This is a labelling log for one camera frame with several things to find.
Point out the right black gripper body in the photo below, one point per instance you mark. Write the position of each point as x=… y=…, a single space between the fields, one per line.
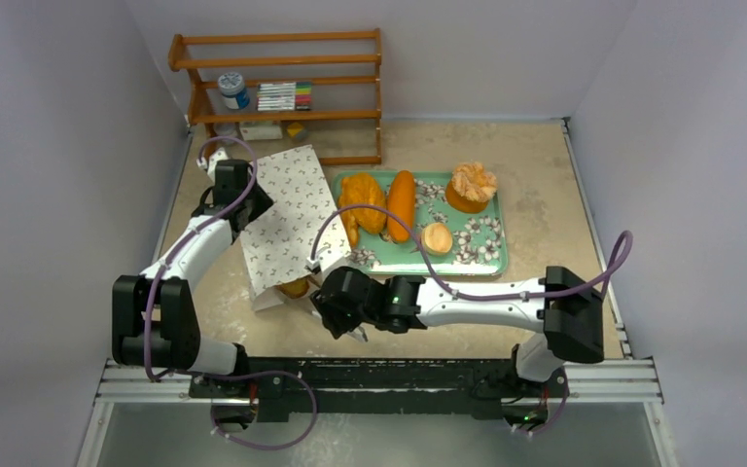
x=333 y=306

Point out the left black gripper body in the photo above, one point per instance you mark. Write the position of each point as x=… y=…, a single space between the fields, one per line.
x=256 y=203

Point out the metal tongs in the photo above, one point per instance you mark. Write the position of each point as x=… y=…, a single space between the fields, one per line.
x=357 y=334

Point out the small brown fake bread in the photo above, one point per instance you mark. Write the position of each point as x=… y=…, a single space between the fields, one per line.
x=295 y=289

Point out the orange braided fake bread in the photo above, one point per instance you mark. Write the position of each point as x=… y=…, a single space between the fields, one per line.
x=351 y=227

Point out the white patterned paper bag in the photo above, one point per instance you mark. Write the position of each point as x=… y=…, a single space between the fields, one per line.
x=277 y=246

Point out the pale yellow fake bun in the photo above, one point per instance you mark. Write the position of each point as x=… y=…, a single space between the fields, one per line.
x=437 y=239

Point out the long orange fake baguette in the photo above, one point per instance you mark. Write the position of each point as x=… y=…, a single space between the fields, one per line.
x=401 y=202

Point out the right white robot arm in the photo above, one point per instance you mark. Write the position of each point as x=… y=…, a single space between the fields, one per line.
x=563 y=314

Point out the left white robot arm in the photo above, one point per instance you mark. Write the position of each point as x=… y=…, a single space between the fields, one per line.
x=154 y=321

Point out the small clear jar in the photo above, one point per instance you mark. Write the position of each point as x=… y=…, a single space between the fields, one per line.
x=226 y=129

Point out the white small box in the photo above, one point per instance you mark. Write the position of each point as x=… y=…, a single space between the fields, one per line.
x=260 y=131

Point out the wooden shelf rack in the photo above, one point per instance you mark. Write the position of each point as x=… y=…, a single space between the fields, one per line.
x=206 y=106

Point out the yellow grey sharpener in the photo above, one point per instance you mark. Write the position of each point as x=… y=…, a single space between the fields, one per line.
x=296 y=131

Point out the pack of coloured markers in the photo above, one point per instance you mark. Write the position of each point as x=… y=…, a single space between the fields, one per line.
x=284 y=96

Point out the blue lidded jar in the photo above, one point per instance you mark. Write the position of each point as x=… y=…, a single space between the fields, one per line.
x=233 y=91

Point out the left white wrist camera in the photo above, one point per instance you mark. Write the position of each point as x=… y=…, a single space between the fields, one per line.
x=208 y=165

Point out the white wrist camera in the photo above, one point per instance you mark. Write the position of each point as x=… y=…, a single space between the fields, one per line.
x=208 y=165
x=313 y=265

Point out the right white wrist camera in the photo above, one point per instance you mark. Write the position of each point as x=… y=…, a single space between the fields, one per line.
x=313 y=265

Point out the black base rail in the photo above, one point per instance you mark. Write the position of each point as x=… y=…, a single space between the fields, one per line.
x=483 y=389

